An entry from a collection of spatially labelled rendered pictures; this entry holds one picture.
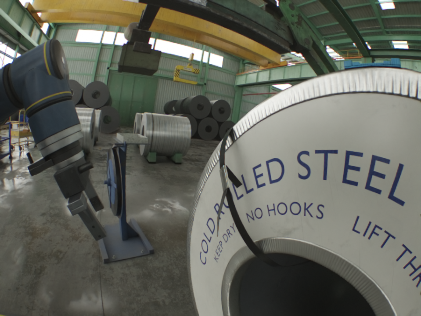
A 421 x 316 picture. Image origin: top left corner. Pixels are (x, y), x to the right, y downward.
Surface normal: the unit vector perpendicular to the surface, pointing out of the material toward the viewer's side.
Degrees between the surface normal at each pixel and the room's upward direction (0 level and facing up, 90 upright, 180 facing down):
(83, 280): 0
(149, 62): 92
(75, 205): 88
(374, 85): 88
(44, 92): 83
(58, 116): 77
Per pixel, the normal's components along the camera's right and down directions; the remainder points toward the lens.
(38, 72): 0.68, 0.11
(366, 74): -0.85, -0.04
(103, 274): 0.14, -0.97
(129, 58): 0.47, 0.26
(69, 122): 0.96, -0.17
